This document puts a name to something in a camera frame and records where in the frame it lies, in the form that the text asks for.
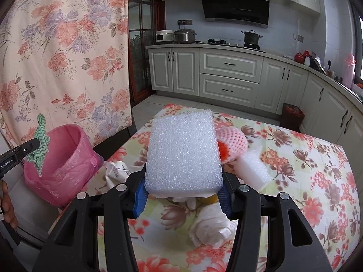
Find white rice cooker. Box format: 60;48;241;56
155;30;174;45

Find floral tablecloth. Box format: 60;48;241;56
85;103;362;272

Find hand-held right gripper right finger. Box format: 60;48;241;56
217;170;332;272

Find floral hanging curtain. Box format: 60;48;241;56
0;0;134;148

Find white base cabinets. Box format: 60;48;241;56
146;44;363;155

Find pink thermos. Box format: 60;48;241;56
344;53;357;89

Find black range hood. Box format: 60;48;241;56
197;0;271;29

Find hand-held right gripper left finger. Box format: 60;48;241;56
32;170;148;272

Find white printed paper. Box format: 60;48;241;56
104;161;132;191

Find person's left hand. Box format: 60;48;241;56
0;180;19;230

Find wooden glass door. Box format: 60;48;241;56
128;0;166;106

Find red kettle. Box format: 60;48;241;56
294;50;311;63

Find black gas stove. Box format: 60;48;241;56
207;38;266;53

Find small white foam piece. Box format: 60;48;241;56
238;144;273;191

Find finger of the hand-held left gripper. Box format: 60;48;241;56
16;139;41;160

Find green zigzag cloth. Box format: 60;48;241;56
26;114;51;178

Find window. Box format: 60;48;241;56
356;14;363;83

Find large white foam block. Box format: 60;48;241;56
144;109;224;199

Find crumpled white paper towel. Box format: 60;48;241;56
189;203;238;248

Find leaning steel tray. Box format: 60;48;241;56
310;51;327;74

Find pink foam fruit net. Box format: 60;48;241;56
217;127;248;164

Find pink bin with pink bag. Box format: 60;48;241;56
23;124;104;208

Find steel pressure cooker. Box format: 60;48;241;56
173;28;197;44

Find brown bin with red bag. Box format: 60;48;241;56
280;103;306;132

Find black lidded pot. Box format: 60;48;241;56
241;30;264;46

